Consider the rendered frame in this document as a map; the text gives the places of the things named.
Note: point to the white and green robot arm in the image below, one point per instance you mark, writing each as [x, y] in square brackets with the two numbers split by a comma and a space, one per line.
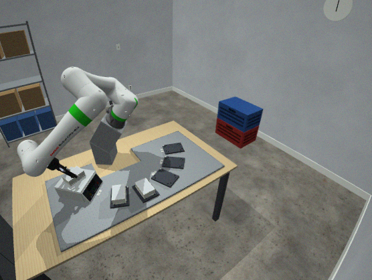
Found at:
[92, 100]

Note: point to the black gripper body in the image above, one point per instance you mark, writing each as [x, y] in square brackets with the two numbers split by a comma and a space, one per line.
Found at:
[55, 165]

